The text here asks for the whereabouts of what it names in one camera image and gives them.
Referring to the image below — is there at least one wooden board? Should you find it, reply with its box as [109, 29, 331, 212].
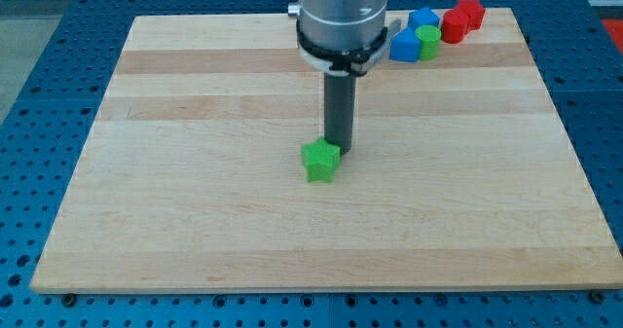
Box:
[31, 8, 622, 294]

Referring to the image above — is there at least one green cylinder block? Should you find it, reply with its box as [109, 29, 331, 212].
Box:
[415, 25, 442, 60]

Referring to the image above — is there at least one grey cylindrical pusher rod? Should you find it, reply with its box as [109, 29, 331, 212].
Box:
[323, 74, 356, 155]

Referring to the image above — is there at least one green star block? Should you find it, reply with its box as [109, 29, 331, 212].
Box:
[301, 137, 341, 183]

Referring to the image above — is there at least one red star block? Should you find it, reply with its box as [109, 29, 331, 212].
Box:
[456, 0, 486, 31]

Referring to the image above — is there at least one red cylinder block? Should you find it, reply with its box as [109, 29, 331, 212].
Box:
[440, 9, 469, 44]

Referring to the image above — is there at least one blue triangular block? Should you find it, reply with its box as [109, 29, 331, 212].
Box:
[389, 27, 421, 63]

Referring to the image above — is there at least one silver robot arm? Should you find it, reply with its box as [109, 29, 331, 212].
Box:
[289, 0, 402, 77]

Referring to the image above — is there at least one blue cube block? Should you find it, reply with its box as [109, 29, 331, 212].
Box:
[408, 7, 440, 30]

